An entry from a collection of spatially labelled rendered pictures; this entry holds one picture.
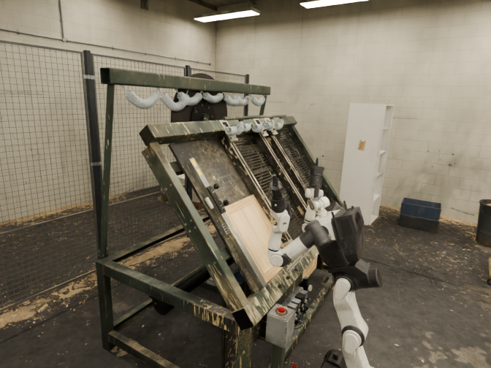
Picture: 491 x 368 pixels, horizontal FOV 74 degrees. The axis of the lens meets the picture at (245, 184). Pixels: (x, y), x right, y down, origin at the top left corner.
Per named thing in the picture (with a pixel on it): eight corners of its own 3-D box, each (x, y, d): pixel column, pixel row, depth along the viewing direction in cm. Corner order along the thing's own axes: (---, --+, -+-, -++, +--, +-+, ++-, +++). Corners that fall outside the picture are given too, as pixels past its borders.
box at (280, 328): (284, 350, 174) (286, 321, 170) (264, 342, 180) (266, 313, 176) (293, 337, 184) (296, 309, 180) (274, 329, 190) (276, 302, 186)
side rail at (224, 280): (231, 312, 189) (243, 307, 183) (140, 152, 202) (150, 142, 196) (236, 307, 194) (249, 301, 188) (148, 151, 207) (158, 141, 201)
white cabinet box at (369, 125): (369, 225, 567) (386, 104, 516) (336, 218, 599) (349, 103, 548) (378, 216, 616) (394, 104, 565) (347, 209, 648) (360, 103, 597)
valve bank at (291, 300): (291, 346, 202) (294, 312, 196) (270, 337, 209) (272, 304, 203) (318, 305, 244) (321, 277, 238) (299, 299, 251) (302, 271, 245)
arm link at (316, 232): (313, 253, 191) (332, 239, 186) (307, 252, 183) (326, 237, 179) (302, 236, 196) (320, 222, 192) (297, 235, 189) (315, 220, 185)
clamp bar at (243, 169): (288, 260, 246) (314, 247, 233) (210, 128, 259) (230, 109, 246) (294, 255, 254) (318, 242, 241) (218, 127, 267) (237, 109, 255)
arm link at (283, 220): (273, 208, 190) (269, 229, 193) (281, 214, 182) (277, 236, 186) (283, 208, 193) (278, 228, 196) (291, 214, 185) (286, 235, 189)
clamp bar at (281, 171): (313, 236, 290) (335, 225, 277) (245, 125, 303) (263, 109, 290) (316, 233, 298) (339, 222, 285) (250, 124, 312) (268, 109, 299)
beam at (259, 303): (241, 331, 187) (254, 327, 181) (230, 312, 189) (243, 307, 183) (343, 220, 371) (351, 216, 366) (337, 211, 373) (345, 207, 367)
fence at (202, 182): (259, 289, 207) (263, 287, 204) (185, 162, 217) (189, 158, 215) (262, 285, 211) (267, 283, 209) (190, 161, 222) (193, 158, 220)
